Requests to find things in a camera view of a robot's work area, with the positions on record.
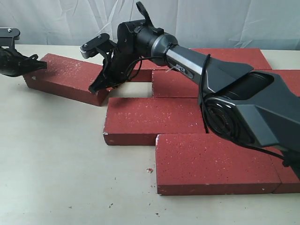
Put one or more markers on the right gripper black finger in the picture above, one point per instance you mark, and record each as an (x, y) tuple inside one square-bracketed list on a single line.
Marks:
[(100, 83)]

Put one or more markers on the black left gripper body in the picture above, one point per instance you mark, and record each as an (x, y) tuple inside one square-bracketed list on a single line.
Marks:
[(11, 62)]

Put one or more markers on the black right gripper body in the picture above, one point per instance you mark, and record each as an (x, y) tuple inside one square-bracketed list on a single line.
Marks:
[(116, 71)]

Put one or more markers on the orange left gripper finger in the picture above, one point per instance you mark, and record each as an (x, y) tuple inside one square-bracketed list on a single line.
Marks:
[(31, 65)]

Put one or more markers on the angled red brick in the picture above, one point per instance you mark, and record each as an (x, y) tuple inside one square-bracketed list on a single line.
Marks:
[(68, 78)]

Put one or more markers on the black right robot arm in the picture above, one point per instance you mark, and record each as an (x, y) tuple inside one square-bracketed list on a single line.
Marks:
[(250, 108)]

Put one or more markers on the red brick back row left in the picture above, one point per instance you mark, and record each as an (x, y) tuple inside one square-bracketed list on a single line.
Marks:
[(141, 71)]

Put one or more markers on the red brick front row large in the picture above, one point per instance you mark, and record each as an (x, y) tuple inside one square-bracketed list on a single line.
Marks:
[(200, 164)]

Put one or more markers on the red brick back row right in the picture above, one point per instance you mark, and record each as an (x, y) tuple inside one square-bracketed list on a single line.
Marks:
[(251, 56)]

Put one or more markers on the red brick second row right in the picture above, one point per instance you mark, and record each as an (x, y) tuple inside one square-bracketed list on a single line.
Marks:
[(291, 78)]

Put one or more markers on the red brick front right edge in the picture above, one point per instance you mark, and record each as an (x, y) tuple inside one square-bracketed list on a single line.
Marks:
[(286, 178)]

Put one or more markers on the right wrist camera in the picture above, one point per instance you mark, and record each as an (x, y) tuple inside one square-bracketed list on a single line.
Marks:
[(101, 44)]

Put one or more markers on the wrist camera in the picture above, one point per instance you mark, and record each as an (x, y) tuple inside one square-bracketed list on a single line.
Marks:
[(101, 44), (8, 36)]

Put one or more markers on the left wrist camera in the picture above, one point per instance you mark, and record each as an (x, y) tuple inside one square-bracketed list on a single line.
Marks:
[(8, 36)]

